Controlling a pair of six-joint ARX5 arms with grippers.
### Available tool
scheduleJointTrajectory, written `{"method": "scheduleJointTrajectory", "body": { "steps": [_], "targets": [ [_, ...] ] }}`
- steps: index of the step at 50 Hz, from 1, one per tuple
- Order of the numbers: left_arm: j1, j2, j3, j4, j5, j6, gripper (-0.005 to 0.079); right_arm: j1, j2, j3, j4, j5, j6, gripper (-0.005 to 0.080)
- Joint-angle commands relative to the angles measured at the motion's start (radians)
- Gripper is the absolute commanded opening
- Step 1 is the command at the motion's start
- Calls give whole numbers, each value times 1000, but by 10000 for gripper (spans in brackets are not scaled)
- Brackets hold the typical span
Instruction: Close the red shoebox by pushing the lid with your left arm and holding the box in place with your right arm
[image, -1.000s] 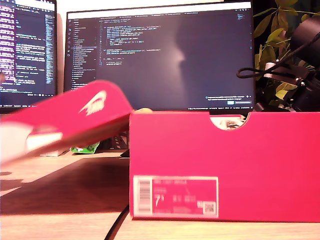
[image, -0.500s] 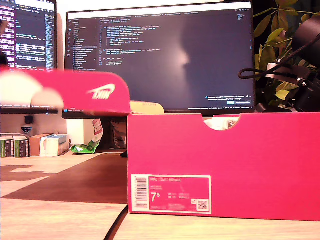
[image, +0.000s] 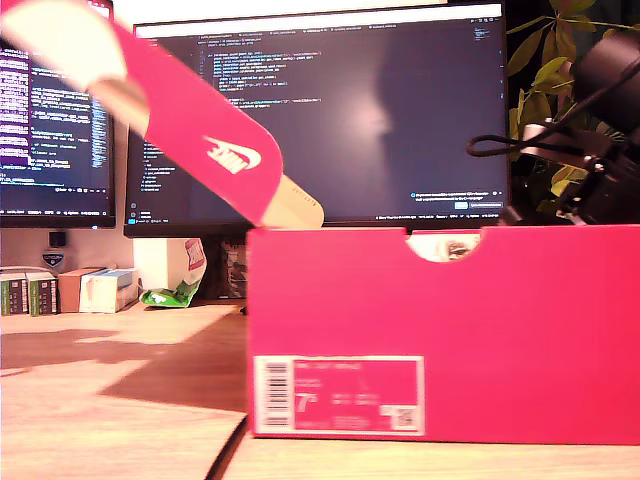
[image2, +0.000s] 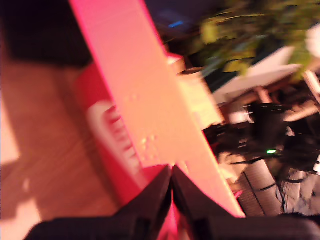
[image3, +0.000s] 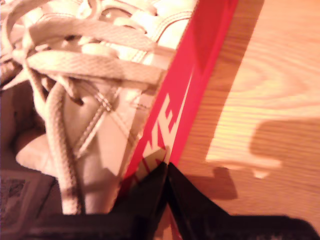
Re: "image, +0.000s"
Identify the red Nike shoebox lid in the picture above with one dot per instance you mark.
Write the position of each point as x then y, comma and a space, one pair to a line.
200, 125

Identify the red shoebox base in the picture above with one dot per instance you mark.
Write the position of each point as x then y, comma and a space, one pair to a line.
500, 350

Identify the white and blue box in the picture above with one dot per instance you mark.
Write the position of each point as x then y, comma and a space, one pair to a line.
107, 292

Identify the brown cardboard box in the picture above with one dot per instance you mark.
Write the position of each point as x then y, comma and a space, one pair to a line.
70, 290

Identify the dark green small box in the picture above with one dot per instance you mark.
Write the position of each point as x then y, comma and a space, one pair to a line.
12, 295
42, 295

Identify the dark patterned bag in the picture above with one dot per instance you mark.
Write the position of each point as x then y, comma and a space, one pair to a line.
234, 270

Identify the wide computer monitor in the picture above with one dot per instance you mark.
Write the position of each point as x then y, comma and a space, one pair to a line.
350, 125

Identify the white tissue paper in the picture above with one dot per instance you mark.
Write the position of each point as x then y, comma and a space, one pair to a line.
445, 247

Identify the white and red bag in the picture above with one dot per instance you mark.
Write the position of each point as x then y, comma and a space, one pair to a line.
196, 262

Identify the white size label sticker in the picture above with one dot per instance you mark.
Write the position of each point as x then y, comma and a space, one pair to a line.
275, 395

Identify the green snack bag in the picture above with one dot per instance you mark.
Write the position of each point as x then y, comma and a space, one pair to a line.
165, 298

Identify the small shield badge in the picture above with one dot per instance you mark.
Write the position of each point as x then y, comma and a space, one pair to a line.
53, 261

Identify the computer monitor with purple terminal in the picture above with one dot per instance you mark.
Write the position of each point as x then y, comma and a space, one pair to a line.
60, 150

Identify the green leafy houseplant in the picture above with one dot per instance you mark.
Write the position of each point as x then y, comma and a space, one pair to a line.
545, 75

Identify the small black wall device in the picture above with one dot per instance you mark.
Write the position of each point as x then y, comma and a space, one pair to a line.
57, 238

